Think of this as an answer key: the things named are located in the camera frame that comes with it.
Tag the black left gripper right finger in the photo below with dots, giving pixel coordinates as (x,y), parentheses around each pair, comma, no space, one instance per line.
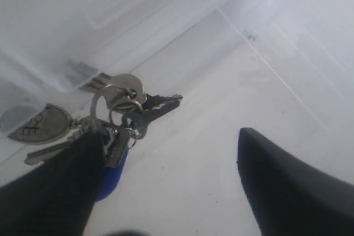
(288,196)

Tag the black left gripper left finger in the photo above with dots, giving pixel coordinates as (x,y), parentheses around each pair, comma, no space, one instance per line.
(57,197)

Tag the key bunch with blue tag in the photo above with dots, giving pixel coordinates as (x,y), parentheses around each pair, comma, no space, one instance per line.
(121,107)

